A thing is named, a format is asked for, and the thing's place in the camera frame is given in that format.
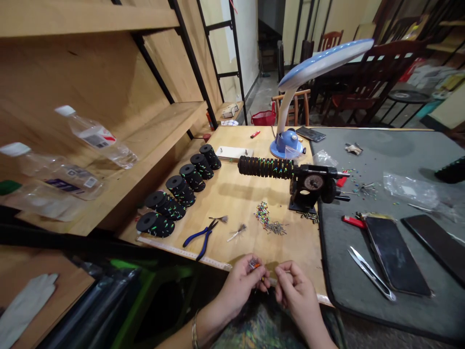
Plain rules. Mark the pile of coloured bead pins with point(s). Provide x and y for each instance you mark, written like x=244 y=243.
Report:
x=262 y=214

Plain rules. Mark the wooden work board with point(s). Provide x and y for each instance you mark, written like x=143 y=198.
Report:
x=232 y=192

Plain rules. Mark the dark wooden chair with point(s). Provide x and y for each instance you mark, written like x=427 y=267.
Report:
x=374 y=83

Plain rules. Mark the red lighter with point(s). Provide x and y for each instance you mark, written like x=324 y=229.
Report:
x=255 y=134
x=353 y=221

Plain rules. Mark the black metal ladder frame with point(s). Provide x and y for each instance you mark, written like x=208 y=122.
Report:
x=229 y=65

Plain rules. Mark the person's legs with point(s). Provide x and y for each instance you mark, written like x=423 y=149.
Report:
x=261 y=327

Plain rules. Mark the pile of grey metal pins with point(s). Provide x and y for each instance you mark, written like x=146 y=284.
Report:
x=277 y=228

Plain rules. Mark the black flat tablet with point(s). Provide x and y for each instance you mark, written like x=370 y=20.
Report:
x=437 y=243

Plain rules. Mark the green plastic stool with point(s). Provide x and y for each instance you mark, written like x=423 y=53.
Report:
x=145 y=301

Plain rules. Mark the white measuring tape strip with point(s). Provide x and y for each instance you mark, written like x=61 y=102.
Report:
x=181 y=251

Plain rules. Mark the black hand-crank winding machine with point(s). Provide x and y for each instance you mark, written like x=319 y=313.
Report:
x=312 y=185

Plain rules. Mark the clear bottle with red label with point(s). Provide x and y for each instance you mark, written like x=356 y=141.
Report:
x=100 y=140

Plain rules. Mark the large clear plastic bag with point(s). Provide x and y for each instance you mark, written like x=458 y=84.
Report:
x=414 y=189

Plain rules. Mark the small light wooden chair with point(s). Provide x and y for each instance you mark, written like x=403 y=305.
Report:
x=296 y=105

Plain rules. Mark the person's right hand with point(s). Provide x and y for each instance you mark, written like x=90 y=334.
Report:
x=301 y=294

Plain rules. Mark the scattered coloured pins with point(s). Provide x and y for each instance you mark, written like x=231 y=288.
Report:
x=350 y=172

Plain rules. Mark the red-brown wooden chair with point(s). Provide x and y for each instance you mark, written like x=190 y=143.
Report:
x=331 y=40

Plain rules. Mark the large black smartphone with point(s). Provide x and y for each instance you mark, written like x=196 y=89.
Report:
x=396 y=254

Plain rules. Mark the red basket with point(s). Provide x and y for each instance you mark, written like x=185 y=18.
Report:
x=263 y=118

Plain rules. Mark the clear unlabelled plastic bottle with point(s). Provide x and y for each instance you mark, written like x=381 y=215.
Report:
x=40 y=203

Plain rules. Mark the grey felt mat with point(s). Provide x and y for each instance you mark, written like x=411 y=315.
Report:
x=385 y=312

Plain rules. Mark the wooden shelf unit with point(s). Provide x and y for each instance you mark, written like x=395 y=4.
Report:
x=91 y=72

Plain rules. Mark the small clear plastic bag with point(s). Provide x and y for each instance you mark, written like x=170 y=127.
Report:
x=324 y=158

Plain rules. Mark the crumpled paper scrap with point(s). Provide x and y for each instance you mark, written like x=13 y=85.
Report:
x=354 y=148

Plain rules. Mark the row of black foam spools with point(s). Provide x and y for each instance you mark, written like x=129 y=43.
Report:
x=181 y=189

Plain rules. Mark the wooden block with pegs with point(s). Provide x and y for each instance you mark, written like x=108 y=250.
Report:
x=229 y=152

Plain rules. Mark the bundle of coloured-head pins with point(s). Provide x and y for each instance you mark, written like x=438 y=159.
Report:
x=255 y=266

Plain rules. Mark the single black foam spool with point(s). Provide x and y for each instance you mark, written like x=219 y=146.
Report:
x=452 y=171

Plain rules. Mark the blue and white desk lamp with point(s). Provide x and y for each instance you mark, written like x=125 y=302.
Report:
x=290 y=143

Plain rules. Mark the small cardboard box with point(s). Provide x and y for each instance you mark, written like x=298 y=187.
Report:
x=230 y=109

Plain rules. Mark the pile of small brass pieces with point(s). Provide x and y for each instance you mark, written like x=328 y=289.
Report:
x=308 y=215

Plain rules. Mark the silver thread snips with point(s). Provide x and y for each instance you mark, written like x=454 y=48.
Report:
x=370 y=269

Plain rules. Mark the long black foam roller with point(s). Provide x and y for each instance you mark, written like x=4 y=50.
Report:
x=265 y=168

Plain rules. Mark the black round stool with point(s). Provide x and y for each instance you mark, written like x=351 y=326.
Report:
x=407 y=97

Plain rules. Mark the white glove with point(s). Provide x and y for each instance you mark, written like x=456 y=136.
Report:
x=25 y=309

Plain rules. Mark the clear bottle with blue label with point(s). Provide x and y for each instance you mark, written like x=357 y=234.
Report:
x=54 y=173

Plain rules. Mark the person's left hand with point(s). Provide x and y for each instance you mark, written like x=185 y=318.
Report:
x=236 y=287

